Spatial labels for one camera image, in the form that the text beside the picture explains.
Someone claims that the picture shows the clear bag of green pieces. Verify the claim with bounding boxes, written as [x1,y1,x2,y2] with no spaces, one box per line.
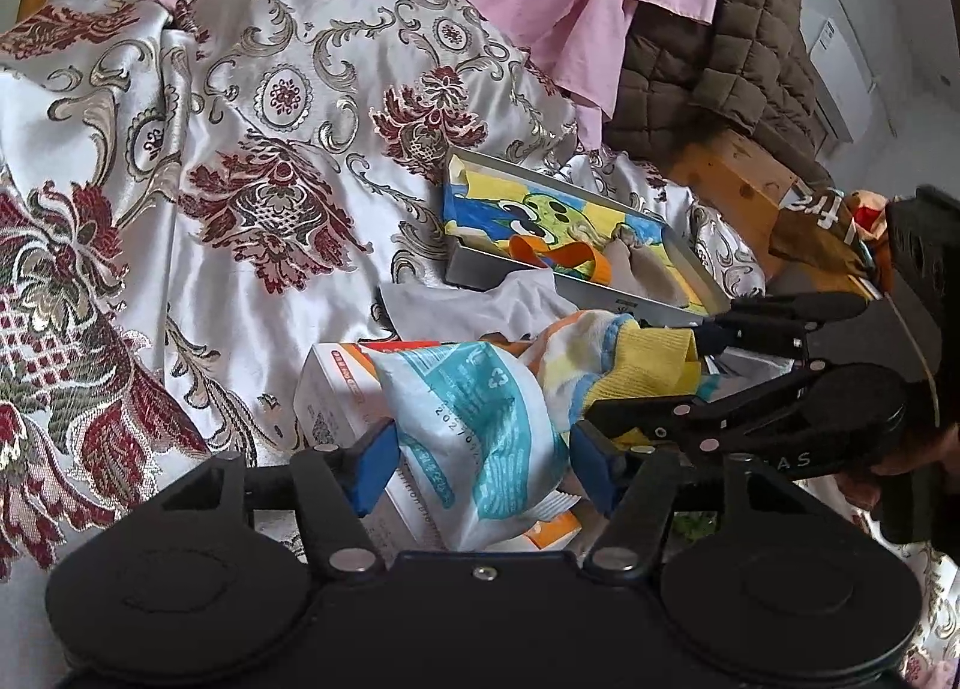
[671,509,722,544]

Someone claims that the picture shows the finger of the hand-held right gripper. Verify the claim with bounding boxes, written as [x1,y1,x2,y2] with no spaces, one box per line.
[694,291,869,361]
[581,363,848,456]

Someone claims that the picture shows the white air conditioner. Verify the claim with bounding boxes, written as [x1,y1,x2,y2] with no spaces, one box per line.
[795,6,861,145]

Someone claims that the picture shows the brown quilted jacket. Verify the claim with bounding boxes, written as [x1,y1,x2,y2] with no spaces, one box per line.
[604,0,839,189]

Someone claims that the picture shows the brown bag with white print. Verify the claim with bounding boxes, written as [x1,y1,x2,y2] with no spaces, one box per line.
[769,182,876,279]

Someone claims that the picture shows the white and teal plastic packet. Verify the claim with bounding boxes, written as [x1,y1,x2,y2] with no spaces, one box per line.
[364,340,584,553]

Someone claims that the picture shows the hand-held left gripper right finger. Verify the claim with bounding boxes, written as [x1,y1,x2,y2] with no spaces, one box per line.
[568,423,822,585]

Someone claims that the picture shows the metal tray with cartoon lining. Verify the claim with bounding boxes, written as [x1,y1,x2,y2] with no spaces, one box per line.
[442,149,732,330]

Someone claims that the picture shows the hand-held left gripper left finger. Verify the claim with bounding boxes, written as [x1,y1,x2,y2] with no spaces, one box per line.
[161,417,398,583]

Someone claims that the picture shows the person's right hand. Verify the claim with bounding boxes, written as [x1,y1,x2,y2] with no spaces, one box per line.
[832,419,960,511]

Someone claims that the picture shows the white cloth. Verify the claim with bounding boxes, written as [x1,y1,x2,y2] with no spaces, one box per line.
[375,269,580,346]

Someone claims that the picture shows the grey cloth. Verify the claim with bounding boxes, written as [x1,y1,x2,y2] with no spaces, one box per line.
[606,224,692,309]

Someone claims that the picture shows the white and orange box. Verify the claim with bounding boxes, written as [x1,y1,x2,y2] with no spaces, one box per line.
[292,340,587,556]

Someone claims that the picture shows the floral satin blanket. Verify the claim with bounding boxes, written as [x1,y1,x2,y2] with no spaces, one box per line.
[0,0,960,689]

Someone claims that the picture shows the yellow striped towel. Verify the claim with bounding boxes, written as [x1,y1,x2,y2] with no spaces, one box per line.
[517,310,722,444]

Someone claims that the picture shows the orange strap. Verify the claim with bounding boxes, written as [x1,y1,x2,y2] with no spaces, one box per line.
[510,235,612,286]

